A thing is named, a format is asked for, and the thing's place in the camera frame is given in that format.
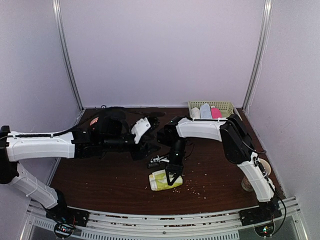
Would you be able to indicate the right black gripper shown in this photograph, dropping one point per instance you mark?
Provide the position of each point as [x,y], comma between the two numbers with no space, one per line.
[176,168]

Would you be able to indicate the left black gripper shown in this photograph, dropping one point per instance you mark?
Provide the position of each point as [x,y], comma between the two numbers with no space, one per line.
[142,152]

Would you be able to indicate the green patterned towel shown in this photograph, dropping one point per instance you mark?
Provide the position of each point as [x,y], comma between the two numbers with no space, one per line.
[158,181]

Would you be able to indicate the pink towel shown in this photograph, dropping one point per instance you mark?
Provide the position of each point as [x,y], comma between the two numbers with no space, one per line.
[215,113]

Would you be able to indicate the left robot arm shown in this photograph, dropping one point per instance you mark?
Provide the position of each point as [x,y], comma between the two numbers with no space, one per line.
[108,132]

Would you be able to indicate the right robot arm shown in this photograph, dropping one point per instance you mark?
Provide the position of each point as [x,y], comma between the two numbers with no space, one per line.
[238,149]

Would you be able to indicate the red patterned bowl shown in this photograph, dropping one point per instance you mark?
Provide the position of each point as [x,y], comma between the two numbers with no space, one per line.
[93,123]

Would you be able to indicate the white rolled towel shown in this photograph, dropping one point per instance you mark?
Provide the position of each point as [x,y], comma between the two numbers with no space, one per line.
[195,113]

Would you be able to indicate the light blue rolled towel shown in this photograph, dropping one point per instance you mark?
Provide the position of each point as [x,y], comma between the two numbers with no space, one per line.
[205,111]

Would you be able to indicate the green plastic basket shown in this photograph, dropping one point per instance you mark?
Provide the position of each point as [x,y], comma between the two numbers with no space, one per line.
[226,107]

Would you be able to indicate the right circuit board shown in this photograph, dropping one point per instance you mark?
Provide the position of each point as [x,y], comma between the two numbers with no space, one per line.
[264,230]

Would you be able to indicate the circuit board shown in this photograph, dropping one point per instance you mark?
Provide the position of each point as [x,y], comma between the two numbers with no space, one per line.
[264,230]
[63,231]

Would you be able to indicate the left circuit board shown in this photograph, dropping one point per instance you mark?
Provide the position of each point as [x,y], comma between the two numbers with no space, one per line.
[63,231]

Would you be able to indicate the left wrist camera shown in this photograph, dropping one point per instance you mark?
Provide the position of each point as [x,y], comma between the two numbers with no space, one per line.
[143,126]

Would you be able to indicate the aluminium front rail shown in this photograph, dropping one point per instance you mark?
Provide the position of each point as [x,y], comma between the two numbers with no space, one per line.
[221,225]

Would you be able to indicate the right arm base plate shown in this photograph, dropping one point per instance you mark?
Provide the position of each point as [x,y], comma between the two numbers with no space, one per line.
[257,215]

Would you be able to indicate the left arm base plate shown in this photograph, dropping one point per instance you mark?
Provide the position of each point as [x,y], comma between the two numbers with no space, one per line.
[69,216]

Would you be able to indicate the left aluminium corner post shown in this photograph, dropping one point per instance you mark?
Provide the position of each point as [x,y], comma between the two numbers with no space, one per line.
[65,53]

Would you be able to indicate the aluminium corner post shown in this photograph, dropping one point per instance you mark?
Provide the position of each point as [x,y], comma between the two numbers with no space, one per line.
[65,53]
[263,36]

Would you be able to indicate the right aluminium corner post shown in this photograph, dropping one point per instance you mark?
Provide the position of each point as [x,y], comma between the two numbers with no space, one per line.
[263,36]

